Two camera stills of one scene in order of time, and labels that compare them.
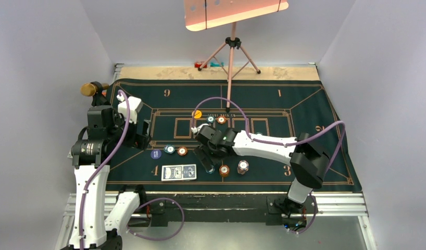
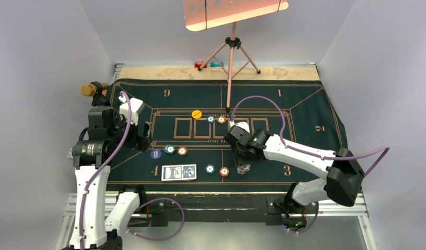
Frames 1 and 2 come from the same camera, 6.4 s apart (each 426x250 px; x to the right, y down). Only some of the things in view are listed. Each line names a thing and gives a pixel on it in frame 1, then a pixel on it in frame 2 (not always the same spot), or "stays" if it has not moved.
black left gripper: x=138 y=140 stays
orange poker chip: x=221 y=120 stays
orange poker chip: x=182 y=151 stays
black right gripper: x=202 y=151 → x=240 y=160
